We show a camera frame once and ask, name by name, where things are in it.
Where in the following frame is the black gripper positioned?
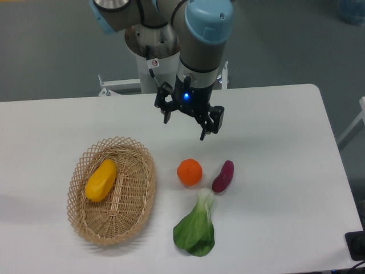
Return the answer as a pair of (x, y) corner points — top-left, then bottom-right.
(155, 76), (225, 141)

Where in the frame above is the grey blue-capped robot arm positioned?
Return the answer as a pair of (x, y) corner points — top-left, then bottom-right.
(90, 1), (233, 135)

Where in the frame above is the yellow mango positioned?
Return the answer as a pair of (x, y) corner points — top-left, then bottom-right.
(84, 159), (117, 202)

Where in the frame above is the woven wicker basket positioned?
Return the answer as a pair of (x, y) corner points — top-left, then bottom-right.
(67, 136), (156, 245)

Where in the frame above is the orange fruit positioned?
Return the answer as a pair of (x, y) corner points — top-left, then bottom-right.
(176, 159), (203, 187)

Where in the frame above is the purple eggplant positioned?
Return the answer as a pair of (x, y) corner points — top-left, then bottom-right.
(212, 160), (234, 193)

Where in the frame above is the green bok choy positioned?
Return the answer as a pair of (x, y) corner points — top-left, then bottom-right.
(173, 188), (215, 257)

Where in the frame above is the blue object top right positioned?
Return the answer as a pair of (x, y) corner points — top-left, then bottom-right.
(337, 0), (364, 26)

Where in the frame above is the black device at table edge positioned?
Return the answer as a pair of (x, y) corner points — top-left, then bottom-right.
(345, 231), (364, 261)

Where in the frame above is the black cable on pedestal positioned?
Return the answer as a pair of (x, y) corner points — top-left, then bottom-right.
(145, 45), (160, 89)

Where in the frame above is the white frame at right edge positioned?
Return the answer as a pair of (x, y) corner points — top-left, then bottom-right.
(336, 97), (364, 151)

